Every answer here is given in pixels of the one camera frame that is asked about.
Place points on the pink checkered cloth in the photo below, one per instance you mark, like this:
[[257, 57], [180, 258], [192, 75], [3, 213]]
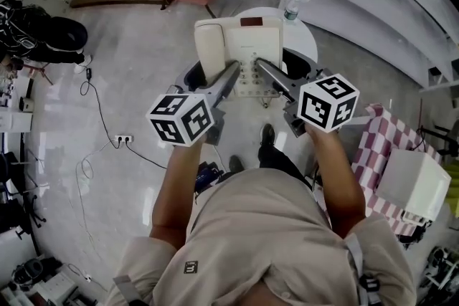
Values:
[[373, 139]]

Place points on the beige telephone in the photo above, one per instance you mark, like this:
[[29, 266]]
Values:
[[258, 43]]

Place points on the person's left forearm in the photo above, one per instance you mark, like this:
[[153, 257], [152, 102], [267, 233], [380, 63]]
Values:
[[175, 190]]

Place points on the person's black trousers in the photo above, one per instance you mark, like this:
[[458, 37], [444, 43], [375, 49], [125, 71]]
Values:
[[278, 161]]

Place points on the person's right black shoe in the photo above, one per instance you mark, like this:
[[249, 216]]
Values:
[[268, 134]]

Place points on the round white table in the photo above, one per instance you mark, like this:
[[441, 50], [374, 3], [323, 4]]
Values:
[[305, 43]]

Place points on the black purple pouch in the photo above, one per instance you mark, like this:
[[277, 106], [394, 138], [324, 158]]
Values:
[[208, 177]]

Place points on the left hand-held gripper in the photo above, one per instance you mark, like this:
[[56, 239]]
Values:
[[175, 127]]

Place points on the person's beige shirt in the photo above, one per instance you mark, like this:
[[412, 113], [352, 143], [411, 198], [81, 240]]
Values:
[[258, 236]]

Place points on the black office chair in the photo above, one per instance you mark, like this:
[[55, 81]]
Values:
[[10, 211]]

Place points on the white cluttered desk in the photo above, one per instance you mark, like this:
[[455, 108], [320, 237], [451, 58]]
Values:
[[14, 118]]

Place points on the person's left black shoe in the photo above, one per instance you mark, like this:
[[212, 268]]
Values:
[[236, 165]]

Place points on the lime green object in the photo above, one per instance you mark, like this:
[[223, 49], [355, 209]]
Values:
[[452, 186]]

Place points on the black headset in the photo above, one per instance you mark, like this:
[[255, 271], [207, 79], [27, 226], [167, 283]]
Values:
[[34, 270]]

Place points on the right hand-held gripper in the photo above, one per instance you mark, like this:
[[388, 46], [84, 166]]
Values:
[[321, 109]]

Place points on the person's right forearm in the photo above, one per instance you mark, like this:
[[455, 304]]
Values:
[[339, 182]]

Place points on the white box appliance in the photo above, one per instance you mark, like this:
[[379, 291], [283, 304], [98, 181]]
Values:
[[412, 182]]

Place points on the person's black shoe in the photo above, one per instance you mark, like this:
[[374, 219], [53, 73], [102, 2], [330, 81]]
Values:
[[268, 134], [236, 165]]

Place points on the white shelf rack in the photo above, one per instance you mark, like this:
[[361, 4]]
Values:
[[376, 0]]

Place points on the white power strip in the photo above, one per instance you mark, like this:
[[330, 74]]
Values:
[[123, 138]]

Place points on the red tripod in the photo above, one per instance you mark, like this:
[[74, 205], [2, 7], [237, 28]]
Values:
[[41, 72]]

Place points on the clear water bottle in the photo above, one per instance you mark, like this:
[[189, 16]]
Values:
[[291, 9]]

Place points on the black white device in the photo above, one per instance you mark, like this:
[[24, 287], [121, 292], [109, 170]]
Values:
[[443, 267]]

